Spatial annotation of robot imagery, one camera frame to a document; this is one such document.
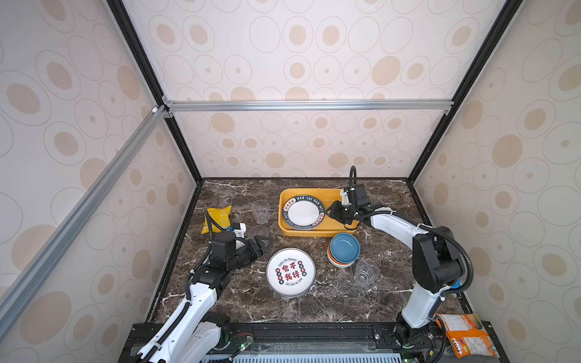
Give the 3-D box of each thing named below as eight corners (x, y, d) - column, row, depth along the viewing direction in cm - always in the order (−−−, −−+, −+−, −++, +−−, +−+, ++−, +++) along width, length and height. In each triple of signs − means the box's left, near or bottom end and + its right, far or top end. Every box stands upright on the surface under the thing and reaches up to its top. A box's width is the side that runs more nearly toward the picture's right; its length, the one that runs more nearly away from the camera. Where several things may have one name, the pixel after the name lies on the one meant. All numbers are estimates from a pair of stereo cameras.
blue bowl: (330, 269, 91) (333, 257, 82) (328, 246, 97) (331, 233, 88) (356, 269, 91) (362, 257, 82) (352, 246, 97) (357, 233, 88)
